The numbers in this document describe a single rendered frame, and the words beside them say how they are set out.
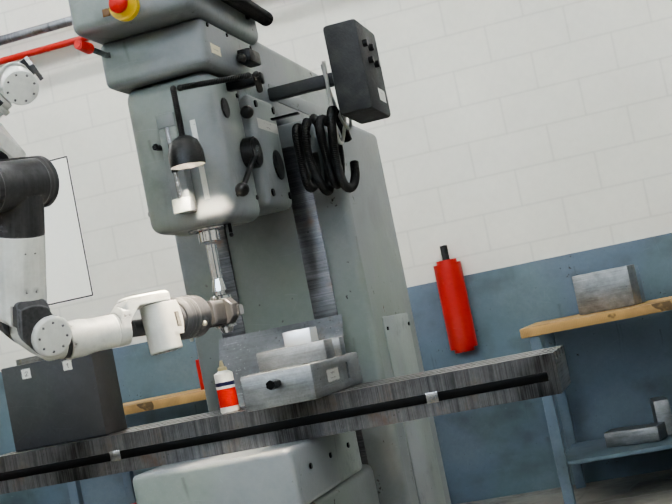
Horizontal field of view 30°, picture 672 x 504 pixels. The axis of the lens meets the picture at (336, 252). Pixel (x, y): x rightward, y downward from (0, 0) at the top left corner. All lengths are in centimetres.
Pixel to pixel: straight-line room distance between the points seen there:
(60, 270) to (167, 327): 511
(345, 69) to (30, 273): 93
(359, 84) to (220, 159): 41
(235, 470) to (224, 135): 70
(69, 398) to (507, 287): 426
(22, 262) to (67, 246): 525
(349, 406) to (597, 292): 380
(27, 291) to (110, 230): 513
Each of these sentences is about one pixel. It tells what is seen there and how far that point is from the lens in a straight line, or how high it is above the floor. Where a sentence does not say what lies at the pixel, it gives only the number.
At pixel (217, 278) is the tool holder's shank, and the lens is 271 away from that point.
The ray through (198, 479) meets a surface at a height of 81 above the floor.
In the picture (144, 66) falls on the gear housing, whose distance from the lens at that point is 268.
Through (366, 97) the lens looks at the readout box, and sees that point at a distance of 285.
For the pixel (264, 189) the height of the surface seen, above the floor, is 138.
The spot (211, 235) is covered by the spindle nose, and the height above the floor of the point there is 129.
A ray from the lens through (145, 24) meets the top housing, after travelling 264.
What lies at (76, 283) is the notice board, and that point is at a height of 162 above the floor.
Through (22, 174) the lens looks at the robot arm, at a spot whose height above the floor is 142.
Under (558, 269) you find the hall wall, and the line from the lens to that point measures 676.
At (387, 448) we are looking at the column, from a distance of 302.
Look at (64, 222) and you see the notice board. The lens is 758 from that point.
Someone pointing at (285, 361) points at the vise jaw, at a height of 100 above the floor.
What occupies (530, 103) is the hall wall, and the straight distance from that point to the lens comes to 684.
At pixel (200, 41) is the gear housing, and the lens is 264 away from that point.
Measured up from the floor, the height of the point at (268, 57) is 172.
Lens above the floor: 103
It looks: 4 degrees up
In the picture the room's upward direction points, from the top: 11 degrees counter-clockwise
